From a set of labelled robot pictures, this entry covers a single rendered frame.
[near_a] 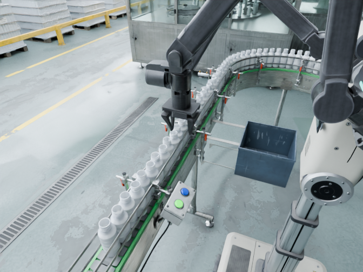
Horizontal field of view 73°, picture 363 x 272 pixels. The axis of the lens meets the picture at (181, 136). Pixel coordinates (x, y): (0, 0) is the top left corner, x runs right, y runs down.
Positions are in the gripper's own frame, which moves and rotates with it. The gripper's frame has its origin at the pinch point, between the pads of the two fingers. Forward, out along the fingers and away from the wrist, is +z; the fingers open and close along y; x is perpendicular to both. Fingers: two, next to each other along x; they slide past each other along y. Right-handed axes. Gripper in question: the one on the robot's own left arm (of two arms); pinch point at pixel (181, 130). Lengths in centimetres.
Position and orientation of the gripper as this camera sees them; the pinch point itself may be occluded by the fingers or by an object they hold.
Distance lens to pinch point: 78.9
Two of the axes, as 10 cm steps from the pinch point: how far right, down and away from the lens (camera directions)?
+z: 0.0, 8.0, 5.9
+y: 9.3, 2.2, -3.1
